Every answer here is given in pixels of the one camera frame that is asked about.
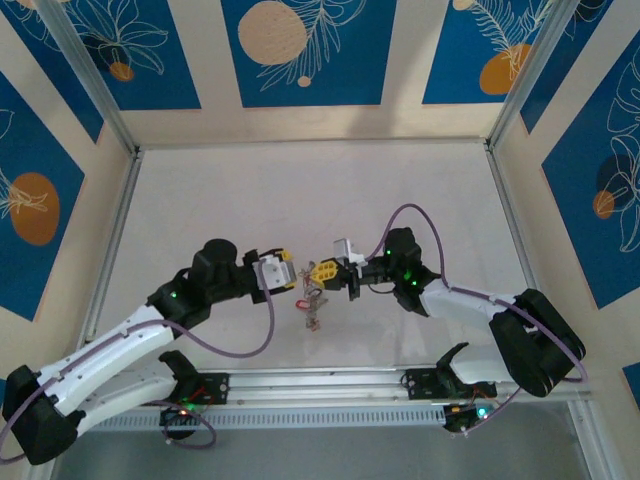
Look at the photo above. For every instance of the key with red tag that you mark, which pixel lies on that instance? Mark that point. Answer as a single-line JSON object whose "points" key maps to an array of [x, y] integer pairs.
{"points": [[299, 304]]}

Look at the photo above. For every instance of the metal keyring disc with rings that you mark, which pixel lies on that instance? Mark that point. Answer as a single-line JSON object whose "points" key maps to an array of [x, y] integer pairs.
{"points": [[311, 315]]}

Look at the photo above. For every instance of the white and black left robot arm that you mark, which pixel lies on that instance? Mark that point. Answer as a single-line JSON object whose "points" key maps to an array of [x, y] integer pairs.
{"points": [[110, 350]]}

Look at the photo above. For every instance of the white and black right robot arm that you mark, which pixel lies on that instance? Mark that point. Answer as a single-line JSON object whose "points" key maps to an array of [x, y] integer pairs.
{"points": [[530, 330]]}

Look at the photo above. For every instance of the black left controller board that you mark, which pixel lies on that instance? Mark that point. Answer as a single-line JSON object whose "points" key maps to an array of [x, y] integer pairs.
{"points": [[175, 420]]}

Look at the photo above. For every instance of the black controller board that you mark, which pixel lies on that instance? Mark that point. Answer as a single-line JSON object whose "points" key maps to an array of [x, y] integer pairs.
{"points": [[460, 420], [175, 420]]}

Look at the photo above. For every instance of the black right controller board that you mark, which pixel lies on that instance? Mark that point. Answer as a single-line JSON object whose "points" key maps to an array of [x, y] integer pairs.
{"points": [[460, 420]]}

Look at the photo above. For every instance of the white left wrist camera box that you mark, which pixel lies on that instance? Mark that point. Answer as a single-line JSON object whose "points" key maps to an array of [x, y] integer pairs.
{"points": [[275, 272]]}

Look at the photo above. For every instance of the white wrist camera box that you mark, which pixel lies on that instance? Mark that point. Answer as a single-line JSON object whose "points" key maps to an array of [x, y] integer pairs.
{"points": [[275, 272], [345, 248]]}

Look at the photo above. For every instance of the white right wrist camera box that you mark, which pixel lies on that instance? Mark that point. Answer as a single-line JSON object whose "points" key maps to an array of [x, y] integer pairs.
{"points": [[345, 248]]}

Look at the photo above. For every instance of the aluminium mounting rail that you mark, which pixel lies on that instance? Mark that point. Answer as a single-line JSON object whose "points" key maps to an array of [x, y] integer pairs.
{"points": [[320, 387]]}

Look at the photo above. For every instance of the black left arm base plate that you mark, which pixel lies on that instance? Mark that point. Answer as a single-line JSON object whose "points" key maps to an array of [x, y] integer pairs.
{"points": [[217, 387]]}

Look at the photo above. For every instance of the aluminium table back rail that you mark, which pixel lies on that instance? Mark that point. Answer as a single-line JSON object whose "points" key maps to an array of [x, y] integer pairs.
{"points": [[320, 144]]}

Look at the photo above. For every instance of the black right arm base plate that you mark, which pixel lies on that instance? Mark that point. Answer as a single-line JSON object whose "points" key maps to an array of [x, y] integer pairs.
{"points": [[425, 385]]}

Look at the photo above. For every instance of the aluminium table side rail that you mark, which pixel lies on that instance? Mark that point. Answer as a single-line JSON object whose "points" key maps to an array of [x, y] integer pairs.
{"points": [[500, 175], [124, 200]]}

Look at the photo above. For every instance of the aluminium frame post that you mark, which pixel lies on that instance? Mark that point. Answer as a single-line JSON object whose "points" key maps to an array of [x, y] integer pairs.
{"points": [[91, 75], [540, 75]]}

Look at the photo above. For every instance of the aluminium frame leg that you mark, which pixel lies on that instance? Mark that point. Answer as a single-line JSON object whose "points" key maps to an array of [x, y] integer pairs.
{"points": [[592, 465], [47, 474]]}

